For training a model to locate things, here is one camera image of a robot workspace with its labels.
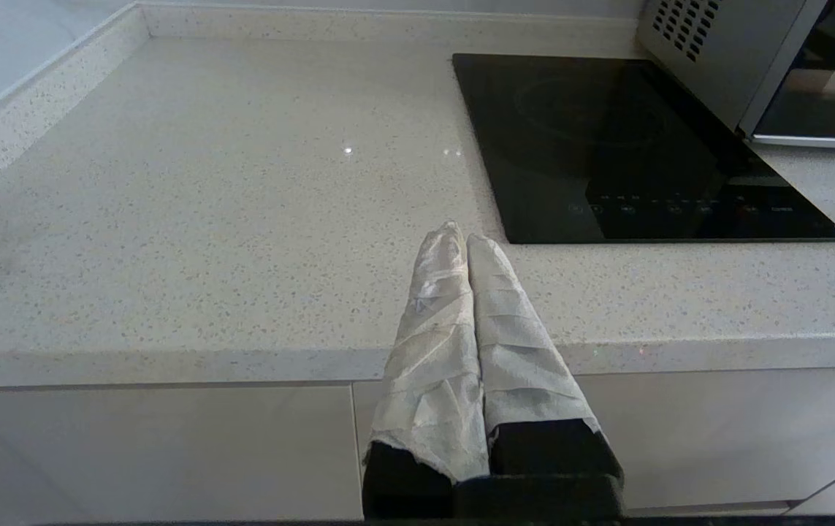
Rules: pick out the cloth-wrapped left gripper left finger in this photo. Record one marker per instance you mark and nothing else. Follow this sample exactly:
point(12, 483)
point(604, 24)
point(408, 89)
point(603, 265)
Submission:
point(432, 365)

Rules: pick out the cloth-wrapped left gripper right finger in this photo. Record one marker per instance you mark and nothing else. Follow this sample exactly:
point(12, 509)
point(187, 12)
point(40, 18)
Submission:
point(519, 358)

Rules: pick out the silver black microwave oven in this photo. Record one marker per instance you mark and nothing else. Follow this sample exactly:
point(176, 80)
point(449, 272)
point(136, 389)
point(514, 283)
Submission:
point(724, 58)

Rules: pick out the black glass induction cooktop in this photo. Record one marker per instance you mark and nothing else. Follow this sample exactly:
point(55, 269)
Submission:
point(607, 146)

